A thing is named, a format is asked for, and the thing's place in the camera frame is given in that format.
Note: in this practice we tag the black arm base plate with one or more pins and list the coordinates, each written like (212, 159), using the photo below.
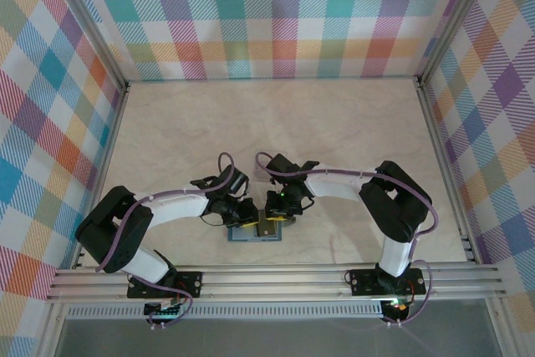
(363, 284)
(190, 284)

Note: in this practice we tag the orange lit controller board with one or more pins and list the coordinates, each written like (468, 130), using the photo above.
(399, 307)

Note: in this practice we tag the aluminium table side rail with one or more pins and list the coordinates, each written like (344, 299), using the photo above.
(445, 164)
(104, 164)

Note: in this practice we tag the aluminium frame post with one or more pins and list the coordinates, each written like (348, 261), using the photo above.
(90, 18)
(455, 18)

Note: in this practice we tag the blue card holder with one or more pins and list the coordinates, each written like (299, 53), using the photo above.
(240, 235)

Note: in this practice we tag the green lit controller board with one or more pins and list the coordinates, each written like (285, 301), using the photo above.
(163, 311)

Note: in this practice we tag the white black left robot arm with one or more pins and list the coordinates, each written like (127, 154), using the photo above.
(179, 207)

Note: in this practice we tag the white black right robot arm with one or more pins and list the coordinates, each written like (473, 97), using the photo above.
(334, 186)

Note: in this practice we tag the aluminium mounting rail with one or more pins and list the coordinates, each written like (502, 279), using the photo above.
(271, 284)

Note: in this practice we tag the aluminium frame leg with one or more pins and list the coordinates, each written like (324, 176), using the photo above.
(503, 332)
(48, 332)

